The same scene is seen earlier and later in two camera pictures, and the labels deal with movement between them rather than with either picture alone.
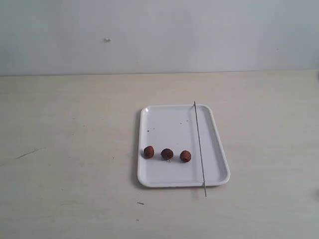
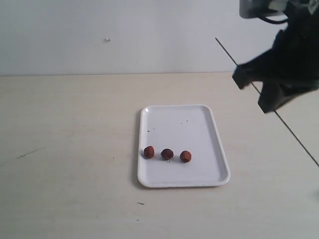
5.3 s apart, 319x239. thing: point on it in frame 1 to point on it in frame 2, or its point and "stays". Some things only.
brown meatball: (167, 154) stays
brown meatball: (185, 156) stays
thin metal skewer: (200, 151) to (274, 111)
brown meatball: (148, 152) stays
